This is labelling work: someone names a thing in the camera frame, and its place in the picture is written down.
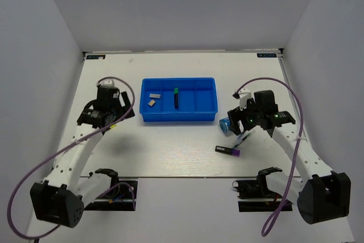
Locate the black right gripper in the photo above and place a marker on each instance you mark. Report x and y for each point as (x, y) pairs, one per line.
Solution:
(235, 115)

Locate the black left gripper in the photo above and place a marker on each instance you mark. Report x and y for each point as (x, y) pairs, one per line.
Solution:
(124, 110)

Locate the blue labelled round jar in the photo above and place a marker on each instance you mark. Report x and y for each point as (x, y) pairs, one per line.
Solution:
(224, 125)

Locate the grey white eraser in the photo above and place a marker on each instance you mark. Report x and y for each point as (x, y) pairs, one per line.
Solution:
(154, 95)

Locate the purple capped black highlighter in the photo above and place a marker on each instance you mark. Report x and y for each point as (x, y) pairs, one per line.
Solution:
(227, 151)

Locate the green capped black highlighter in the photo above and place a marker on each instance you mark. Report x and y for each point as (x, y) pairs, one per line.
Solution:
(176, 98)

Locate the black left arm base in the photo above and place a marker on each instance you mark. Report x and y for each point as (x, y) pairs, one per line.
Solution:
(123, 198)

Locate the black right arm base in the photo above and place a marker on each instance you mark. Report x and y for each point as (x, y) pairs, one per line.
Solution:
(265, 192)

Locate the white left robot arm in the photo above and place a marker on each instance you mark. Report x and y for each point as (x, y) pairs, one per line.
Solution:
(62, 196)

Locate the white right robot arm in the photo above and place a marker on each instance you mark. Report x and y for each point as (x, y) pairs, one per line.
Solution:
(322, 194)

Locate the blue ink pen refill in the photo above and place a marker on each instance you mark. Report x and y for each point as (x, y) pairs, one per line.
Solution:
(239, 138)

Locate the green ink pen refill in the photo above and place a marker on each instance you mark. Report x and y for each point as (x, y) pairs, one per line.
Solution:
(248, 134)

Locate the blue plastic divided tray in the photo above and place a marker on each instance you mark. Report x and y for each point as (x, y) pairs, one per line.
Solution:
(197, 99)

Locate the left table corner label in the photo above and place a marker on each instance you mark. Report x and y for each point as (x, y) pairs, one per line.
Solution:
(95, 57)

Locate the table corner label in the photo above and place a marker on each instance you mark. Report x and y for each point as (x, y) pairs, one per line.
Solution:
(266, 55)
(95, 57)

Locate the right table corner label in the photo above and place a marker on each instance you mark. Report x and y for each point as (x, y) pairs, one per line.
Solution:
(266, 55)

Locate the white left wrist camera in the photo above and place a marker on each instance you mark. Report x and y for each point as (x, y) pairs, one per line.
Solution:
(106, 83)

